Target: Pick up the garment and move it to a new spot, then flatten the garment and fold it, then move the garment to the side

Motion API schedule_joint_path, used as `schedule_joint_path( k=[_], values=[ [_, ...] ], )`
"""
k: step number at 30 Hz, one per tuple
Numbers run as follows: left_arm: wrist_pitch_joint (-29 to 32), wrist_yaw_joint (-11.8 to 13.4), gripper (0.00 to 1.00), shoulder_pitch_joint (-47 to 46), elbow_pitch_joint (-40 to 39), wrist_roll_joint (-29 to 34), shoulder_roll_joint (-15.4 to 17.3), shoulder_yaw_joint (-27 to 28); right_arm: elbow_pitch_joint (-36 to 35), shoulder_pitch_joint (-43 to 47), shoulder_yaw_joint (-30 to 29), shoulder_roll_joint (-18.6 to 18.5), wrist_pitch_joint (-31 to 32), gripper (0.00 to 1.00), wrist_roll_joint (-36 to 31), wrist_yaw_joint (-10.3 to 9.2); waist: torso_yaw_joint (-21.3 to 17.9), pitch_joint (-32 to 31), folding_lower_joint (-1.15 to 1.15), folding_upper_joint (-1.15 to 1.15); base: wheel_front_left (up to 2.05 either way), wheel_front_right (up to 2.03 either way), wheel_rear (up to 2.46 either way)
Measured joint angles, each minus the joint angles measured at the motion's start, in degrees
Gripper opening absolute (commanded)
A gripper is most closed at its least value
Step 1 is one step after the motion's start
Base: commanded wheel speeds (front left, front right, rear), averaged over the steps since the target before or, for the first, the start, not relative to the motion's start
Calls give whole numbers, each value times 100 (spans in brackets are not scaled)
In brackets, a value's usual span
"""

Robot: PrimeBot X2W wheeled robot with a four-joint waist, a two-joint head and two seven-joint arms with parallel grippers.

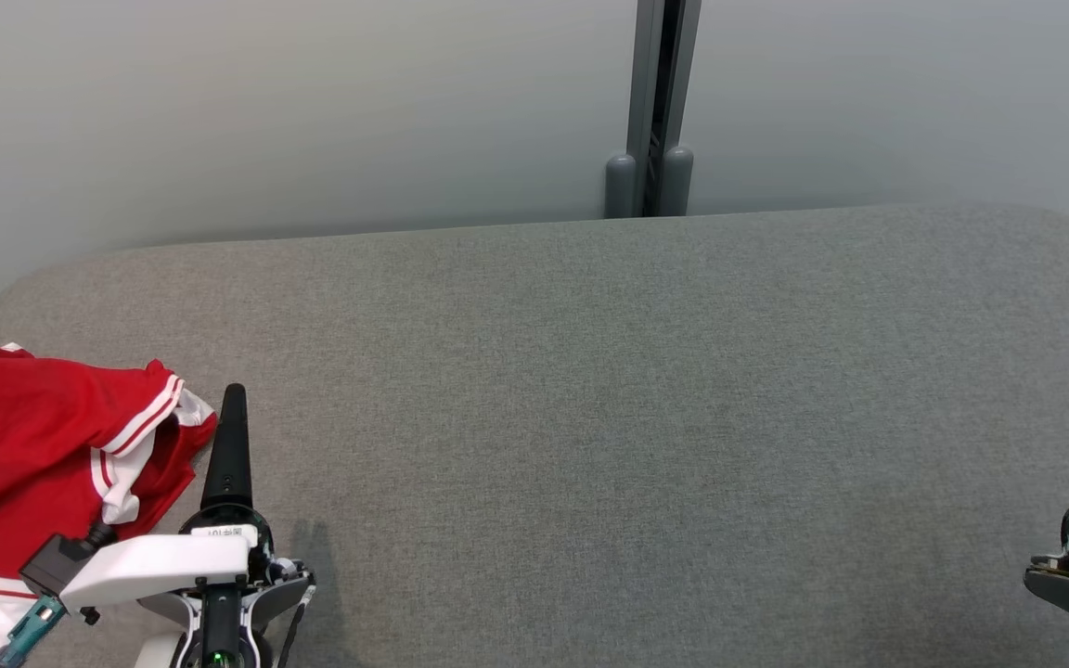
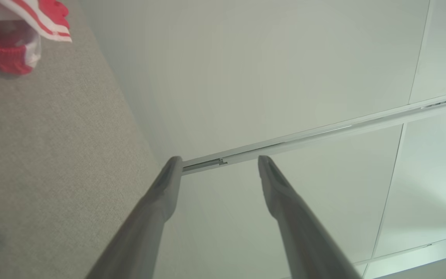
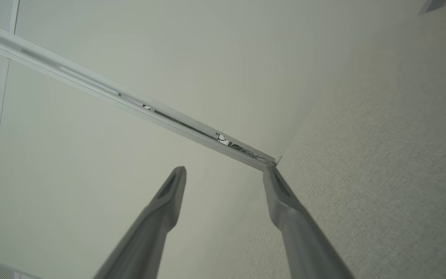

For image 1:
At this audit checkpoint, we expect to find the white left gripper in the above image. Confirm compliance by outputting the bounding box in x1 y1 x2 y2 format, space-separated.
59 383 276 610

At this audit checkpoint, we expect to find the red basketball jersey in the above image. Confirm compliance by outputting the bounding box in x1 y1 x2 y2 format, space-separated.
0 343 218 668

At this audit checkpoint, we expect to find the left black cable teal connector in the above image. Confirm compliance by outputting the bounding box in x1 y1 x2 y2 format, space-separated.
0 594 67 668

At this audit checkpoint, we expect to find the grey rounded post foot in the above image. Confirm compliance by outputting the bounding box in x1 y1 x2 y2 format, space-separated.
660 146 695 217
604 153 638 220

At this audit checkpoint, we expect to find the grey partition post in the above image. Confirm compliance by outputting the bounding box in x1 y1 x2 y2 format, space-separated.
625 0 704 219

